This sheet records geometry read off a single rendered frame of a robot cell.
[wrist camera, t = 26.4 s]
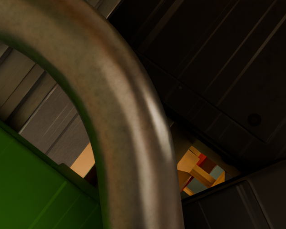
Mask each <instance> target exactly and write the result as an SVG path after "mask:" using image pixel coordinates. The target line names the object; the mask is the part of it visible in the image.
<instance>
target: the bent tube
mask: <svg viewBox="0 0 286 229"><path fill-rule="evenodd" d="M0 43H3V44H5V45H7V46H9V47H11V48H13V49H15V50H17V51H18V52H20V53H22V54H24V55H25V56H27V57H28V58H30V59H31V60H33V61H34V62H35V63H36V64H38V65H39V66H40V67H41V68H42V69H44V70H45V71H46V72H47V73H48V74H49V75H50V76H51V77H52V78H53V79H54V80H55V81H56V82H57V83H58V85H59V86H60V87H61V88H62V90H63V91H64V92H65V94H66V95H67V96H68V98H69V99H70V101H71V102H72V104H73V105H74V107H75V109H76V110H77V112H78V114H79V116H80V118H81V120H82V122H83V124H84V127H85V129H86V132H87V134H88V137H89V140H90V143H91V147H92V150H93V154H94V160H95V166H96V172H97V180H98V187H99V197H100V205H101V213H102V220H103V228H104V229H185V227H184V220H183V212H182V202H181V195H180V188H179V180H178V170H177V163H176V156H175V150H174V145H173V139H172V135H171V131H170V127H169V124H168V120H167V117H166V114H165V111H164V108H163V105H162V103H161V100H160V98H159V96H158V93H157V91H156V89H155V87H154V85H153V83H152V81H151V79H150V77H149V75H148V73H147V71H146V70H145V68H144V66H143V64H142V63H141V61H140V60H139V58H138V57H137V55H136V54H135V52H134V51H133V50H132V48H131V47H130V45H129V44H128V43H127V41H126V40H125V39H124V38H123V37H122V36H121V34H120V33H119V32H118V31H117V30H116V29H115V27H114V26H113V25H112V24H111V23H110V22H109V21H108V20H107V19H106V18H105V17H104V16H103V15H102V14H101V13H100V12H99V11H98V10H96V9H95V8H94V7H93V6H92V5H91V4H90V3H88V2H87V1H86V0H0Z"/></svg>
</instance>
